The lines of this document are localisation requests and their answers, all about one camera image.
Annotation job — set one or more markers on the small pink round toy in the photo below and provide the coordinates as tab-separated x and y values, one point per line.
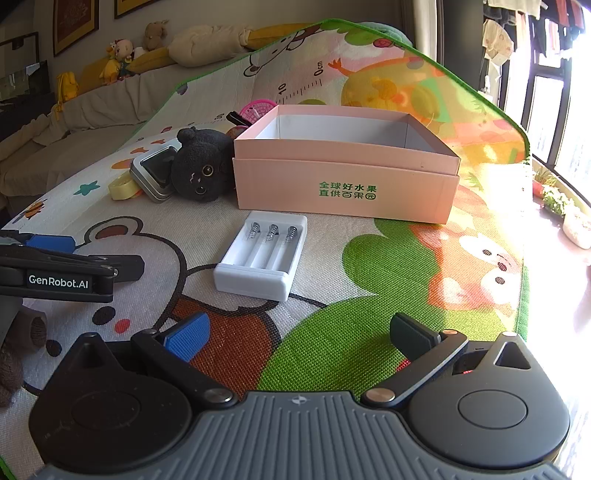
232	132

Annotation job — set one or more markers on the doll in yellow clothes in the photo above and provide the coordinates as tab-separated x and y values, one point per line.
117	57

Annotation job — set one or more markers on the large framed picture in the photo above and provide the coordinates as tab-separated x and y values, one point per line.
76	23

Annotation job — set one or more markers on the yellow ribbon roll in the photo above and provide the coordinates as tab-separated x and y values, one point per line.
121	189

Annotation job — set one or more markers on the green cushion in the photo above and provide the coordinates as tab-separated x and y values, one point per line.
397	33

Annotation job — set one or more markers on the cartoon printed play mat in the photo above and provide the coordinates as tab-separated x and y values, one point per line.
369	258

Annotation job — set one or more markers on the pink cardboard box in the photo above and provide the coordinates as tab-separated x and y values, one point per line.
346	184

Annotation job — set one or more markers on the black cat plush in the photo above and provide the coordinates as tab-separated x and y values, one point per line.
203	170

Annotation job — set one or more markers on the black window frame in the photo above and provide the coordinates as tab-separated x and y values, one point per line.
531	110

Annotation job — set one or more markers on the brown bear plush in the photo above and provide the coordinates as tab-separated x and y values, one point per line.
156	34

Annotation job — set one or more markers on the yellow backpack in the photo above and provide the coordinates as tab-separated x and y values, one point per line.
67	87

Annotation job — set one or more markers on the black television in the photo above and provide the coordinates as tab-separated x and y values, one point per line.
23	83

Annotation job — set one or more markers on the banana plush pillow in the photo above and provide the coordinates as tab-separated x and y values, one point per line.
203	44

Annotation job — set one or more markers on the white planter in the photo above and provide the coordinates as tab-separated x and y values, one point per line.
577	230

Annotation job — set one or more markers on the cream hanging garment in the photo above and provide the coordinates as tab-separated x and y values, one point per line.
496	39

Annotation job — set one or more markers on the small framed picture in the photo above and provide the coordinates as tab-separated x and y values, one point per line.
134	7

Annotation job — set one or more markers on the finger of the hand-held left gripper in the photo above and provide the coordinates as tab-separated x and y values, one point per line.
51	243
129	268

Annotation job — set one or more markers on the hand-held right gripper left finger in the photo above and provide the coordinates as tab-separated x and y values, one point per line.
189	337

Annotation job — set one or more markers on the beige covered sofa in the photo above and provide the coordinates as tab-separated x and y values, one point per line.
106	101

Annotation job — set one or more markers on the potted green plants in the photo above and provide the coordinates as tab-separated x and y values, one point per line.
551	196

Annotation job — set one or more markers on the black framed picture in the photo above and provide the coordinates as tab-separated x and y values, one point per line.
18	46

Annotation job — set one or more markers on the white battery charger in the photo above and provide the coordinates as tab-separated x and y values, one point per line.
258	277

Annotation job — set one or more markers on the pink plastic basket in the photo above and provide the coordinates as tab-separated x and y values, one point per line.
258	110

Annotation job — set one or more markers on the dark hanging clothes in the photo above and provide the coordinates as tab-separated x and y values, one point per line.
554	27

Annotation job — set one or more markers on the brown plush toy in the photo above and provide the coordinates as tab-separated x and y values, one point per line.
18	337

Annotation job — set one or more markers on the silver metal tin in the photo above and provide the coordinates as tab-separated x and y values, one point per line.
143	177

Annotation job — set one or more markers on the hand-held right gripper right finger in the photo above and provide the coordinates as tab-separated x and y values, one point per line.
411	334

